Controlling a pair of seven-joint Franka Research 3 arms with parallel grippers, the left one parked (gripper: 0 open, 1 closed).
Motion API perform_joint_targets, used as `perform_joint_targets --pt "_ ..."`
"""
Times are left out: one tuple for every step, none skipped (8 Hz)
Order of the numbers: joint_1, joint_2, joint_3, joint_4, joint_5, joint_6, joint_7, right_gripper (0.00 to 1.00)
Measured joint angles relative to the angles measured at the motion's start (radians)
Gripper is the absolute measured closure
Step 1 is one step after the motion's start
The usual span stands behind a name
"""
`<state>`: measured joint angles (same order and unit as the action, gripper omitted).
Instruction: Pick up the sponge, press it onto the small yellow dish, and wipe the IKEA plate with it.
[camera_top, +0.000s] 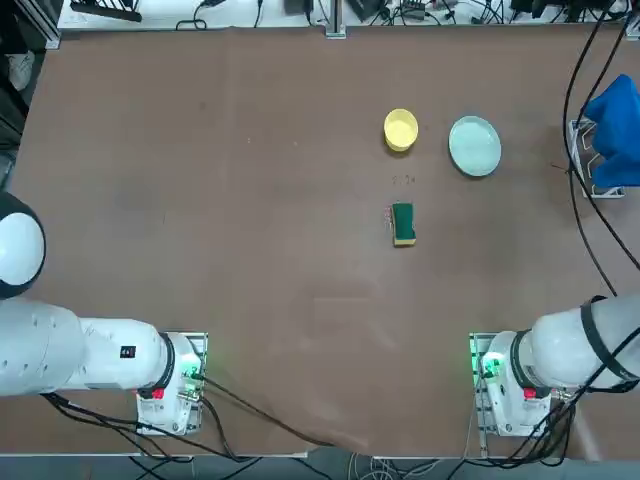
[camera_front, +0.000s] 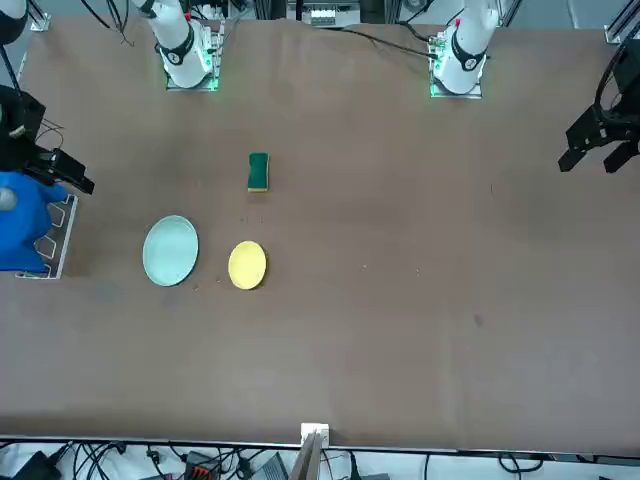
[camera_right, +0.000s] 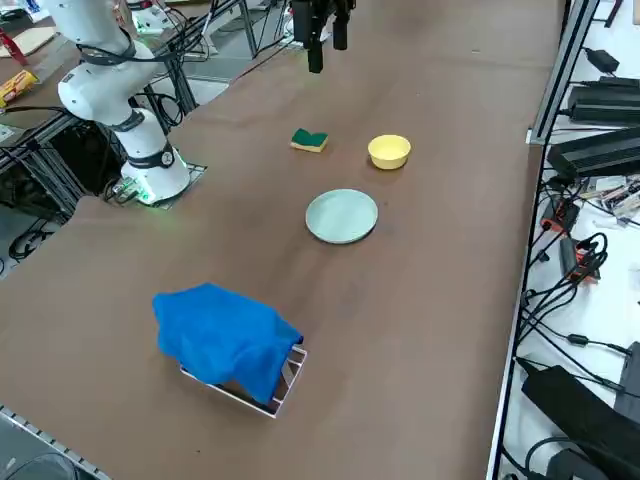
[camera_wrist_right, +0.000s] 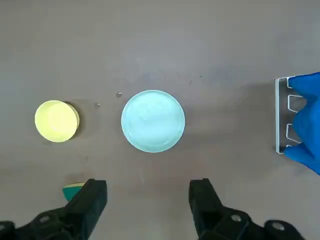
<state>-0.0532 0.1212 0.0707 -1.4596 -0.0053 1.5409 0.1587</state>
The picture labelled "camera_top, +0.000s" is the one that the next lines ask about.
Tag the aluminium corner profile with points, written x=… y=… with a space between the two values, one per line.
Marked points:
x=40 y=25
x=632 y=25

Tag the aluminium post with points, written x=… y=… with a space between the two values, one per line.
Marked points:
x=335 y=20

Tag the pale green plate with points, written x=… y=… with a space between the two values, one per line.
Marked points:
x=474 y=146

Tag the black orange power strip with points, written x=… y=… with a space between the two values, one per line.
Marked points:
x=415 y=6

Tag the green and yellow sponge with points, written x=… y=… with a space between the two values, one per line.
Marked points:
x=403 y=222

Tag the blue cloth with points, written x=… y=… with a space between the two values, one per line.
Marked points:
x=617 y=130

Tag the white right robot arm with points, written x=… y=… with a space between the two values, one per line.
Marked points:
x=550 y=350

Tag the small yellow dish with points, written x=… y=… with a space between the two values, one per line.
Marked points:
x=401 y=129

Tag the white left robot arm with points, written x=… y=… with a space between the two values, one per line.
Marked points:
x=50 y=350

